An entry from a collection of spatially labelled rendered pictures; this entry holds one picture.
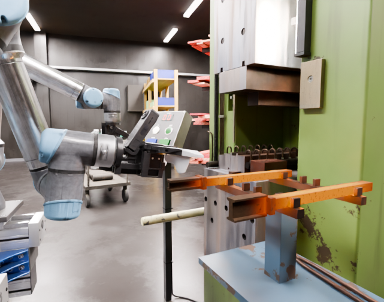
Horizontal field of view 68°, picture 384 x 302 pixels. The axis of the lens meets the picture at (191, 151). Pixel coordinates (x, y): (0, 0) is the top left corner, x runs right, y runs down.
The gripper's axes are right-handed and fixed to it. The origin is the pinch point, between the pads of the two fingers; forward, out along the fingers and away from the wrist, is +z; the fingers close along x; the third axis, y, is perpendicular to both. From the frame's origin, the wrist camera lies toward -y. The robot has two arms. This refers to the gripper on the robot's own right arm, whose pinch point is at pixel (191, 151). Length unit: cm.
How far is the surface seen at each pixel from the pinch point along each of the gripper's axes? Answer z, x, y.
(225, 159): 39, -44, 5
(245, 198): 1.0, 24.1, 6.6
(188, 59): 353, -837, -268
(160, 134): 21, -87, -3
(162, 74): 188, -595, -147
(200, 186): 4.4, -0.7, 9.4
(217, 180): 9.5, -0.5, 7.4
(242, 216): 1.0, 23.7, 10.3
